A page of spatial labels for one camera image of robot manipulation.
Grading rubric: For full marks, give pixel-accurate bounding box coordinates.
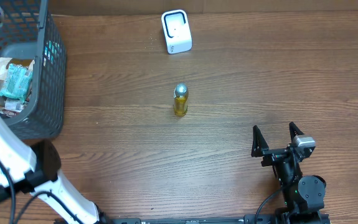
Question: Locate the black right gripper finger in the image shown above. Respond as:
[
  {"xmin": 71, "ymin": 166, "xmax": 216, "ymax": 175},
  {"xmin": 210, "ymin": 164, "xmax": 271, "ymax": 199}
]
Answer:
[
  {"xmin": 289, "ymin": 121, "xmax": 304, "ymax": 139},
  {"xmin": 251, "ymin": 125, "xmax": 269, "ymax": 157}
]

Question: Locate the mint green wipes pack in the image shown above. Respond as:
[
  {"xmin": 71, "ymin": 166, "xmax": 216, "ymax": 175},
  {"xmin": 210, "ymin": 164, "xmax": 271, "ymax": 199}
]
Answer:
[{"xmin": 0, "ymin": 64, "xmax": 33, "ymax": 102}]

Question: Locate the yellow liquid bottle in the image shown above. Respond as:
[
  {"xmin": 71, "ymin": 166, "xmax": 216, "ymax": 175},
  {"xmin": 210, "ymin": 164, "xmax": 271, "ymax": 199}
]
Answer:
[{"xmin": 174, "ymin": 83, "xmax": 189, "ymax": 116}]

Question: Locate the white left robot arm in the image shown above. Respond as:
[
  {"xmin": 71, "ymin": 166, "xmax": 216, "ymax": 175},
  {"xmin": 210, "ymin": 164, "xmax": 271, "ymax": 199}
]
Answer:
[{"xmin": 0, "ymin": 0, "xmax": 108, "ymax": 223}]

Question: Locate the white barcode scanner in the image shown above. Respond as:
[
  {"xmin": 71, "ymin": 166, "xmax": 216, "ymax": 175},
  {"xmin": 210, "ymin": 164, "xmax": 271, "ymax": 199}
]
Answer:
[{"xmin": 161, "ymin": 9, "xmax": 192, "ymax": 54}]

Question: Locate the dark grey plastic basket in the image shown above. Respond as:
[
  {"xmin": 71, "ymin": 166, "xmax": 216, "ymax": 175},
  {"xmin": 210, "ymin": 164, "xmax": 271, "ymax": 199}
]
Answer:
[{"xmin": 0, "ymin": 0, "xmax": 66, "ymax": 139}]

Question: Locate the brown snack packet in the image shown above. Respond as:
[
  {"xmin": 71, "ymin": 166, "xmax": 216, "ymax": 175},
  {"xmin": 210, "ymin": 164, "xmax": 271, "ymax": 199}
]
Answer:
[{"xmin": 0, "ymin": 57, "xmax": 35, "ymax": 118}]

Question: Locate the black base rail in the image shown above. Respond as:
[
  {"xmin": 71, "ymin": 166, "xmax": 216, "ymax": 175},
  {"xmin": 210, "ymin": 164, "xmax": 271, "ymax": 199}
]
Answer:
[{"xmin": 54, "ymin": 213, "xmax": 332, "ymax": 224}]

